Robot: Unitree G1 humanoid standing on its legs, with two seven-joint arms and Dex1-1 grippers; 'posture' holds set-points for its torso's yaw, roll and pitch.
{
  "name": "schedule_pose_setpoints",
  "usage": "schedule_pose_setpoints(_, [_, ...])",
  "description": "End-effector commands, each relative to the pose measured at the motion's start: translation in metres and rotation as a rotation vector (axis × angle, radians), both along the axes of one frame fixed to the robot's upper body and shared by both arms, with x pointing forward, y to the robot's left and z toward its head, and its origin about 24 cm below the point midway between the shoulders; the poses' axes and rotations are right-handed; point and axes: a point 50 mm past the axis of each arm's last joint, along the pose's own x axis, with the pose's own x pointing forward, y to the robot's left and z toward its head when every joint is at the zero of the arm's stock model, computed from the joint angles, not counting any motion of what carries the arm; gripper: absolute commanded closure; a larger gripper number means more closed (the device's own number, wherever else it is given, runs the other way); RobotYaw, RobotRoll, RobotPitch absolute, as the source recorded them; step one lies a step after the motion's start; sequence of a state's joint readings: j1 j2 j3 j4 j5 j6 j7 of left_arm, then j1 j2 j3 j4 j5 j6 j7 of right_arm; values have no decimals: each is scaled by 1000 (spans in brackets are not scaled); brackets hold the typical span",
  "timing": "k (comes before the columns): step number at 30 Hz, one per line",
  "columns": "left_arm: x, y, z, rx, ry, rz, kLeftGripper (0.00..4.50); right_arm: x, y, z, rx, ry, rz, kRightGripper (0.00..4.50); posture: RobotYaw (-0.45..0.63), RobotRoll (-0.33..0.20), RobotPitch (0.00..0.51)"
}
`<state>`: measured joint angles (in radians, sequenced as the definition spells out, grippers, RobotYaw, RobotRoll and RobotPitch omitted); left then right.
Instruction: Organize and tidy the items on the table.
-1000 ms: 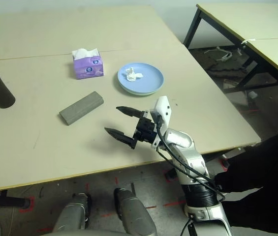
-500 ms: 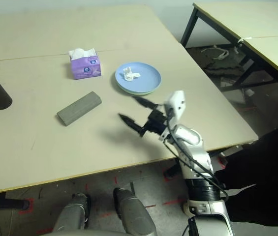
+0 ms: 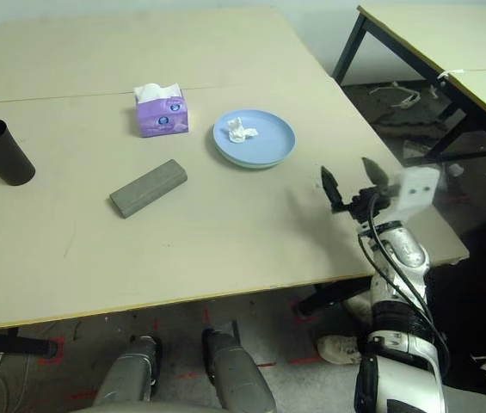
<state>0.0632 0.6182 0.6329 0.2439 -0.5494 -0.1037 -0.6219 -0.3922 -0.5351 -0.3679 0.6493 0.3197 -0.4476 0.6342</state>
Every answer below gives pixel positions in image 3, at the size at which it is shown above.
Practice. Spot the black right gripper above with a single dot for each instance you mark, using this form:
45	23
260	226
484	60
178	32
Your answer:
365	204

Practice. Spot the blue plastic plate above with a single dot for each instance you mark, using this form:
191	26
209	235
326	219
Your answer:
272	137

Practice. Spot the white tissue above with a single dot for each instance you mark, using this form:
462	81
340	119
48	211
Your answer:
238	133

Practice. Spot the grey glasses case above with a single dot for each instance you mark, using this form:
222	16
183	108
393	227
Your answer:
148	189

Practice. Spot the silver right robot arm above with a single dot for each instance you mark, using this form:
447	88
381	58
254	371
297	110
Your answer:
397	258

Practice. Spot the clear plastic floor bag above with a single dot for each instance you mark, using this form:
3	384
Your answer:
416	148

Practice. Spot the white curved floor object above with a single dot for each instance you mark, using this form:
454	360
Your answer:
408	102

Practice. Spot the small white floor object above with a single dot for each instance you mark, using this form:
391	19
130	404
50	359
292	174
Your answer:
456	169

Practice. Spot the white sneaker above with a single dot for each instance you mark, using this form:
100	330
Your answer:
337	348
358	307

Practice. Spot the red floor tape corner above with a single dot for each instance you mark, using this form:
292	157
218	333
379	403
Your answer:
59	359
296	317

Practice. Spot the black trousers of bystander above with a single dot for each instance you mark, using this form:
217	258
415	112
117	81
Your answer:
475	301

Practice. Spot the red floor tape strip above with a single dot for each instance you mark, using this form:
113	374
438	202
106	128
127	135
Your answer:
305	360

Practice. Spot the purple tissue box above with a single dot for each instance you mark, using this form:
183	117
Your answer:
163	120

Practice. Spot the grey right robot leg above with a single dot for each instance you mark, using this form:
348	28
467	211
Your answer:
234	374

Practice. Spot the grey robot leg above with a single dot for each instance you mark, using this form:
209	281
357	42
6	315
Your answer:
126	374
234	374

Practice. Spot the grey left robot leg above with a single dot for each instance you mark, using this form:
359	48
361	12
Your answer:
126	374

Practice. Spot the grey robot torso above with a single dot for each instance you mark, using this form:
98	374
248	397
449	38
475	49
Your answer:
139	408

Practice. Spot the black tapered cup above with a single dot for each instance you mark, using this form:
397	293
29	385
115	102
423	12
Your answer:
8	163

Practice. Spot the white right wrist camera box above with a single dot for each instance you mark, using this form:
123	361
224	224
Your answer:
416	189

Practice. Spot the beige neighbouring table black frame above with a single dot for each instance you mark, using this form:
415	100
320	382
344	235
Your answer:
440	38

